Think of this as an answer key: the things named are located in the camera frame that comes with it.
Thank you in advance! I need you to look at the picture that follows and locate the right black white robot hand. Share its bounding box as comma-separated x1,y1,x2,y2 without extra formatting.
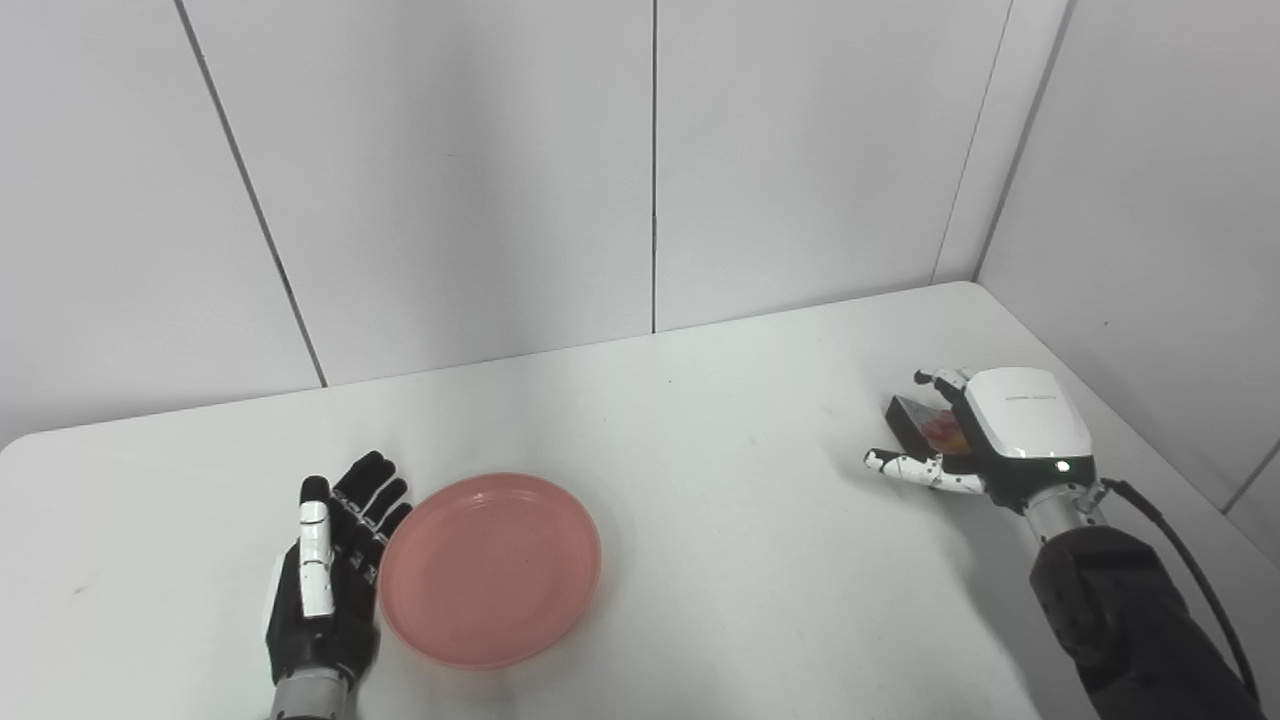
864,366,1098,513

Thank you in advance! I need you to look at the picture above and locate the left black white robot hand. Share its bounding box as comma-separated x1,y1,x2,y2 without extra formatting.
264,450,414,691

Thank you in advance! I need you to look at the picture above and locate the chocolate cake slice with fruit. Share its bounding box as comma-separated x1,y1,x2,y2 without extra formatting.
886,395,973,459

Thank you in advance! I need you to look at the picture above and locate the pink round plate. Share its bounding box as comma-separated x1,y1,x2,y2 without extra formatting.
378,473,603,671

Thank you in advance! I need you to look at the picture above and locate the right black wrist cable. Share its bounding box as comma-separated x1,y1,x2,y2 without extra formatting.
1098,478,1261,706

